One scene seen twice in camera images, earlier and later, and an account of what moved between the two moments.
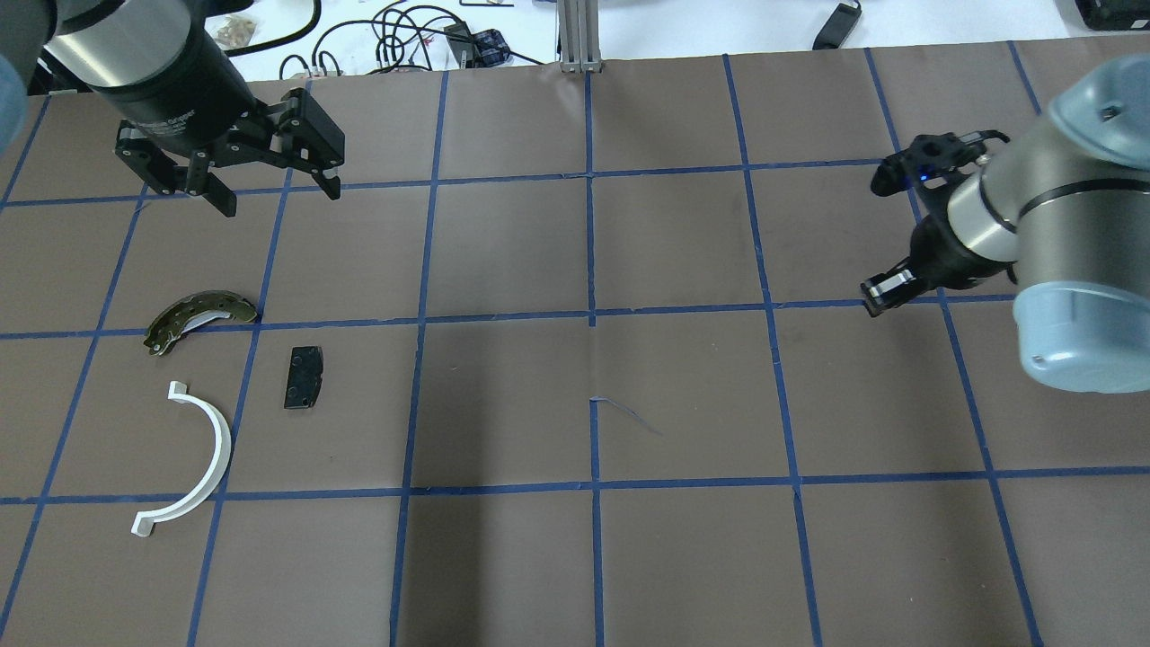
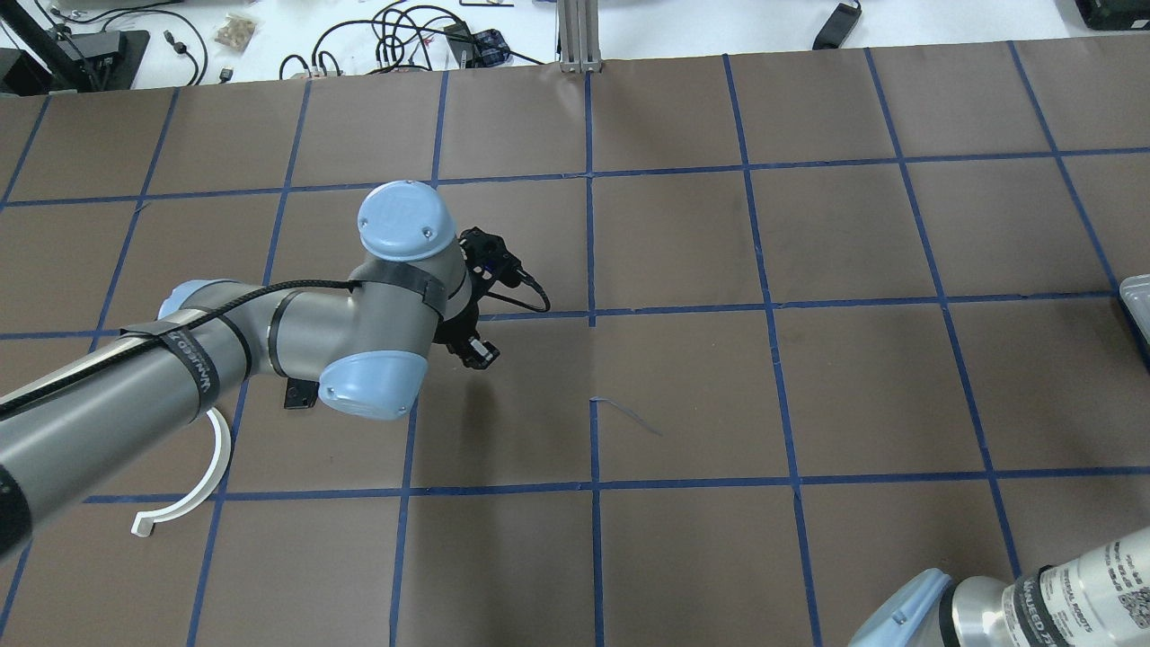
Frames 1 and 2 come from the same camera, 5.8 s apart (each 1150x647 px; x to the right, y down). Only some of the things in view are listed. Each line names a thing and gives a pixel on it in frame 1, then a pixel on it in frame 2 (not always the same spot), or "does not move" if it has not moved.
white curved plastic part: (145, 521) does not move
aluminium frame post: (579, 39) does not move
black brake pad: (305, 376) does not move
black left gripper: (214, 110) -> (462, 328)
